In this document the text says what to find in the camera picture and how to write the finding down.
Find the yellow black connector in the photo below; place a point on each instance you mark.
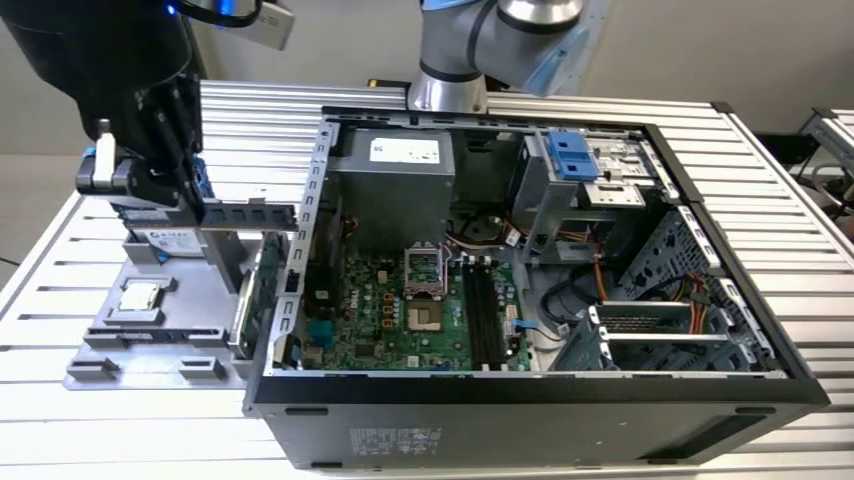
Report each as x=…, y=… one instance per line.
x=376, y=83

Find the metal slat side table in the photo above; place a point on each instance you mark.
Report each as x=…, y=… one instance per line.
x=830, y=125

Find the grey disk bay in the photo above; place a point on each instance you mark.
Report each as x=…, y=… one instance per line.
x=667, y=337

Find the grey metal drive cage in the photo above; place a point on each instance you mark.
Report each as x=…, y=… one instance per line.
x=554, y=210

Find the black round fan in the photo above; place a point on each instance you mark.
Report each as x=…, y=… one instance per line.
x=480, y=230

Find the green motherboard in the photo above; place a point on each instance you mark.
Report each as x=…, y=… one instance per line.
x=374, y=320

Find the black RAM stick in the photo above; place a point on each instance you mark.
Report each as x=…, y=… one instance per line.
x=247, y=216
x=154, y=333

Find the grey power supply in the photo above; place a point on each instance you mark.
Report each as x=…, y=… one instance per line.
x=387, y=200

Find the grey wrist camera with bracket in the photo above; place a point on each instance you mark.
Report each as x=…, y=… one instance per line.
x=103, y=150

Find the teal expansion slot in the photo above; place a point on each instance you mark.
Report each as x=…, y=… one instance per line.
x=322, y=334

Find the green graphics card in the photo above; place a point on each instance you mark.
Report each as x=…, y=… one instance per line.
x=256, y=300

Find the black expansion slot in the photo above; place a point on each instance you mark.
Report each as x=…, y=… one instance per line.
x=319, y=310

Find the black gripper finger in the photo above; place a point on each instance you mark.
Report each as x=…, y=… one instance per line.
x=187, y=150
x=154, y=185

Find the black PC case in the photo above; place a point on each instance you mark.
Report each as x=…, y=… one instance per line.
x=467, y=430

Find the grey parts rack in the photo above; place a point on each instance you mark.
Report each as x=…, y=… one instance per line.
x=194, y=300

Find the blue plastic bay latch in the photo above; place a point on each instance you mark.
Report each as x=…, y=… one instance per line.
x=570, y=160

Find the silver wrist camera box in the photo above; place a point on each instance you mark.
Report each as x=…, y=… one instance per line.
x=275, y=25

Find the hard disk in blue carrier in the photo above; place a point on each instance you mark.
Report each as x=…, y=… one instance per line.
x=170, y=240

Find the black table corner cap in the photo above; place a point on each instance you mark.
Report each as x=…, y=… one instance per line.
x=721, y=107

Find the thin locking lever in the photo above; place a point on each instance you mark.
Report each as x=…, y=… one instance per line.
x=446, y=277

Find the black RAM slot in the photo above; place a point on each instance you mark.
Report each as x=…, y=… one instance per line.
x=488, y=315
x=495, y=315
x=474, y=315
x=480, y=315

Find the silver CPU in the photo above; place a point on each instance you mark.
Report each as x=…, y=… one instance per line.
x=140, y=296

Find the CPU socket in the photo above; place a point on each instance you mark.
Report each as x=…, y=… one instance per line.
x=426, y=316

